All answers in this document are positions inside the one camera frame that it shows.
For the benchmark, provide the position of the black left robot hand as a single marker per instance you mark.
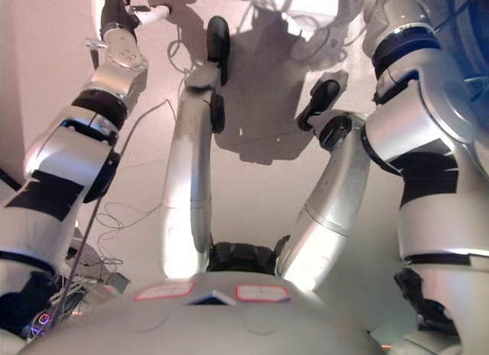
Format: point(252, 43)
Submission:
point(116, 13)

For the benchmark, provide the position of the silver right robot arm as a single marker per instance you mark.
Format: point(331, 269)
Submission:
point(428, 149)

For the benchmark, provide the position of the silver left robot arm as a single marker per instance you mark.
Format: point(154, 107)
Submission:
point(61, 160)

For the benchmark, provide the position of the silver left robot leg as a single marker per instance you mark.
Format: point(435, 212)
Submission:
point(191, 160)

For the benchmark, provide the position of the silver robot leg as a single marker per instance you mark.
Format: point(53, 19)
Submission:
point(328, 202)
point(191, 160)

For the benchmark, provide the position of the black right robot foot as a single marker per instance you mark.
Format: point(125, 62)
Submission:
point(321, 99)

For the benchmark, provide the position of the silver right robot leg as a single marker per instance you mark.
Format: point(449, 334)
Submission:
point(328, 202)

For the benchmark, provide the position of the grey robot torso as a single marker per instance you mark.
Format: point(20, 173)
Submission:
point(214, 324)

